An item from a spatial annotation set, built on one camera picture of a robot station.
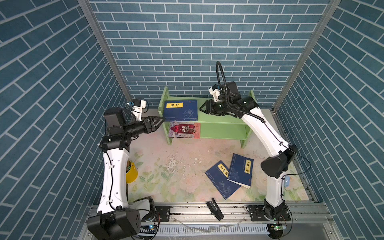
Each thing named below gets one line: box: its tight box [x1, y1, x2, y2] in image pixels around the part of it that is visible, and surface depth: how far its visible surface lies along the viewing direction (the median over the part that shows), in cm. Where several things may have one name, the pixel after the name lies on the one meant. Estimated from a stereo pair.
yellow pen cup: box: [126, 160, 138, 184], surface depth 86 cm
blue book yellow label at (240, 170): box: [227, 153, 254, 189], surface depth 88 cm
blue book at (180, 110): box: [163, 100, 198, 122], surface depth 81 cm
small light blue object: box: [283, 175, 290, 187], surface depth 84 cm
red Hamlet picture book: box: [168, 121, 201, 139], surface depth 93 cm
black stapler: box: [206, 197, 225, 221], surface depth 76 cm
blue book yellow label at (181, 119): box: [164, 117, 198, 122], surface depth 79 cm
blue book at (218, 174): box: [205, 160, 242, 200], surface depth 86 cm
